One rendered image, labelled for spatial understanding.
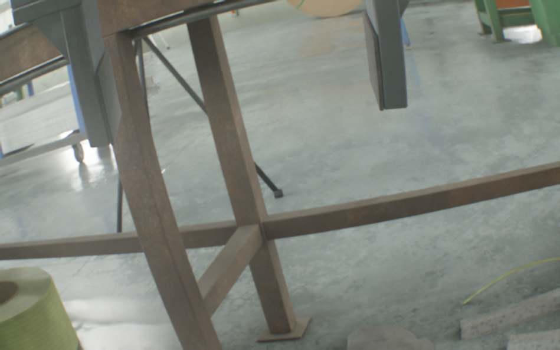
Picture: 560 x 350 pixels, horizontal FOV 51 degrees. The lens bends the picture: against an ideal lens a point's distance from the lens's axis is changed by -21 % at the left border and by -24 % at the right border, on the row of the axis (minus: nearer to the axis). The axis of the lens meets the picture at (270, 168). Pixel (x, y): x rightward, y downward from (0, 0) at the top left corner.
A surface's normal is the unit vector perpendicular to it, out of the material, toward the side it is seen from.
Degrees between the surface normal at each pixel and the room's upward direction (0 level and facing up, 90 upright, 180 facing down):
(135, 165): 90
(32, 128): 90
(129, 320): 0
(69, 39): 114
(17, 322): 90
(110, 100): 96
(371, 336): 14
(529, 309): 75
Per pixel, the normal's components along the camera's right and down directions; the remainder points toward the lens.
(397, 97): 0.04, 0.62
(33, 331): 0.77, -0.03
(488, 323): -0.21, 0.04
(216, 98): -0.25, 0.31
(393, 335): -0.03, -0.95
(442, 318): -0.24, -0.94
